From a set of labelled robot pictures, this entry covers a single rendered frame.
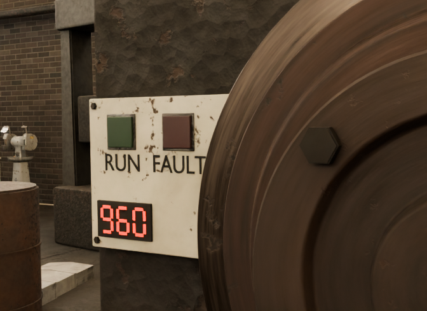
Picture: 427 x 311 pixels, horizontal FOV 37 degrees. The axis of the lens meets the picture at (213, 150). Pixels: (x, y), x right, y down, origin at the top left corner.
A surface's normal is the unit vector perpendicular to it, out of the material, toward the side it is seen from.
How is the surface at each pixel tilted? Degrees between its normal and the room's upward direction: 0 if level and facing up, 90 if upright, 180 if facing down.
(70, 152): 90
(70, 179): 90
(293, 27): 90
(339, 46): 90
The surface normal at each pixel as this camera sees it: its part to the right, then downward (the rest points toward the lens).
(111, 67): -0.51, 0.05
